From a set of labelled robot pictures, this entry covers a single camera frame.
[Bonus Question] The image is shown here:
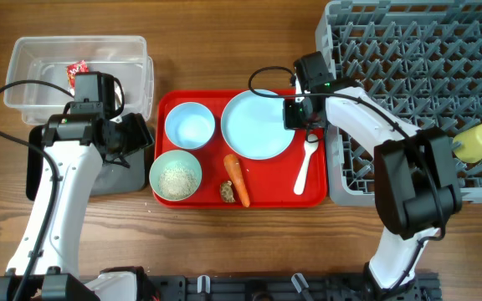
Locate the white plastic spoon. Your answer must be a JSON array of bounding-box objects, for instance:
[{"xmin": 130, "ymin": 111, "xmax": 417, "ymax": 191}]
[{"xmin": 294, "ymin": 134, "xmax": 319, "ymax": 196}]

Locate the light blue plate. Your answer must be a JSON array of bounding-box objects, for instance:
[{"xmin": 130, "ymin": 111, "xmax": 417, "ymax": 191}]
[{"xmin": 221, "ymin": 89, "xmax": 295, "ymax": 161}]

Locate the green bowl with rice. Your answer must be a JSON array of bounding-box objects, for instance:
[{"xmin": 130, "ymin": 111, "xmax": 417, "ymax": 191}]
[{"xmin": 149, "ymin": 150, "xmax": 203, "ymax": 202}]

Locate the light blue small bowl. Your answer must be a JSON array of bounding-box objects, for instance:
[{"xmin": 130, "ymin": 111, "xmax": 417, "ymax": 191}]
[{"xmin": 165, "ymin": 102, "xmax": 216, "ymax": 150}]

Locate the red snack wrapper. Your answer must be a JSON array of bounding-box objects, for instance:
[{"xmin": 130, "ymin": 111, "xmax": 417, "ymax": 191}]
[{"xmin": 66, "ymin": 60, "xmax": 90, "ymax": 95}]

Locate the yellow plastic cup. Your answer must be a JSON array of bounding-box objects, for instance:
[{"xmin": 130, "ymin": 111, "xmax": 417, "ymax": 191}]
[{"xmin": 454, "ymin": 124, "xmax": 482, "ymax": 163}]

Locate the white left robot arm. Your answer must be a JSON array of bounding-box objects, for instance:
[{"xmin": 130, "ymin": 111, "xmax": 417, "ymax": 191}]
[{"xmin": 0, "ymin": 113, "xmax": 157, "ymax": 300}]

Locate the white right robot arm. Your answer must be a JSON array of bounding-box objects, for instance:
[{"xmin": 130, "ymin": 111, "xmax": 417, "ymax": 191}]
[{"xmin": 284, "ymin": 74, "xmax": 462, "ymax": 299}]

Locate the grey dishwasher rack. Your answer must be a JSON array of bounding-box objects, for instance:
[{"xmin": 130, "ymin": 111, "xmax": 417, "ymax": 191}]
[{"xmin": 315, "ymin": 1, "xmax": 482, "ymax": 206}]

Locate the black tray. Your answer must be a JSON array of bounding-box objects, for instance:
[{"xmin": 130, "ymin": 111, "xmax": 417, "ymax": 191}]
[{"xmin": 26, "ymin": 115, "xmax": 145, "ymax": 201}]

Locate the red serving tray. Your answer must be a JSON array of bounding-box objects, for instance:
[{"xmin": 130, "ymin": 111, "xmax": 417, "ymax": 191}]
[{"xmin": 154, "ymin": 89, "xmax": 328, "ymax": 209}]

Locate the orange carrot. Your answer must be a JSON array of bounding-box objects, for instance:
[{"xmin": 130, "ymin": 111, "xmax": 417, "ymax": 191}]
[{"xmin": 223, "ymin": 154, "xmax": 250, "ymax": 207}]

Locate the clear plastic bin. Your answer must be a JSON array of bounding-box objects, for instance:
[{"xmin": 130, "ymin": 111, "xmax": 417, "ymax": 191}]
[{"xmin": 3, "ymin": 35, "xmax": 154, "ymax": 125}]

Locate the brown shiitake mushroom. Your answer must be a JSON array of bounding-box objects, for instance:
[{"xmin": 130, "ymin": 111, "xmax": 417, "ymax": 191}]
[{"xmin": 219, "ymin": 180, "xmax": 235, "ymax": 203}]

